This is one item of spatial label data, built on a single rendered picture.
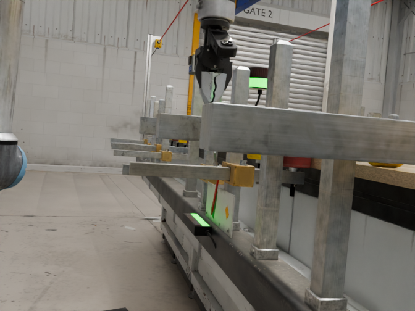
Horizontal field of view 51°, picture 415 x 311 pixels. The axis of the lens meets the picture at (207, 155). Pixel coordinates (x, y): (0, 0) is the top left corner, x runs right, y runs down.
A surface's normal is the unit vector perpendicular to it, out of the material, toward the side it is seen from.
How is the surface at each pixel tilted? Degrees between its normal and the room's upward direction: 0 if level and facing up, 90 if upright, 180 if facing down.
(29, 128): 90
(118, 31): 90
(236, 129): 90
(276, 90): 90
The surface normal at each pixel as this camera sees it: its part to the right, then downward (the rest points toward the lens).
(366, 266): -0.97, -0.07
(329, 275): 0.23, 0.07
